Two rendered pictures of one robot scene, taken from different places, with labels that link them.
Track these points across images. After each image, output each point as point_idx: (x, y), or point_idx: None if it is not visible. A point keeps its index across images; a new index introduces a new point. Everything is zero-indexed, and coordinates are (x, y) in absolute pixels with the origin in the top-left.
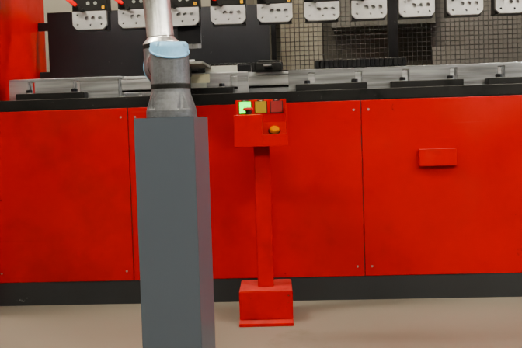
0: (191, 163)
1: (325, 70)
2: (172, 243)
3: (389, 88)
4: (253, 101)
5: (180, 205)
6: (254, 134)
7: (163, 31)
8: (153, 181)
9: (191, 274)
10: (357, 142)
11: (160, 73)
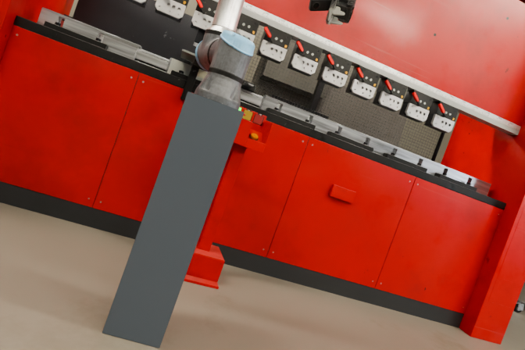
0: (226, 152)
1: (291, 105)
2: (180, 217)
3: (330, 136)
4: (244, 108)
5: (201, 186)
6: (241, 135)
7: (230, 26)
8: (183, 155)
9: (186, 250)
10: (296, 164)
11: (226, 61)
